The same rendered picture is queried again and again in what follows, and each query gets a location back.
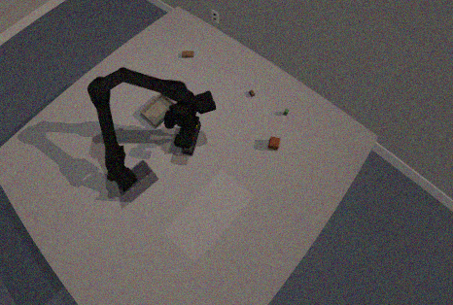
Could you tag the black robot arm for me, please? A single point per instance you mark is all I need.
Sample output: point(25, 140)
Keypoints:
point(99, 91)

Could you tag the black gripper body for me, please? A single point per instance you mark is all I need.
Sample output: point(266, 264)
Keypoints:
point(185, 140)

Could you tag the brown shallow square tray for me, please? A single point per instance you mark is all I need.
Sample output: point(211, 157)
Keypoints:
point(154, 112)

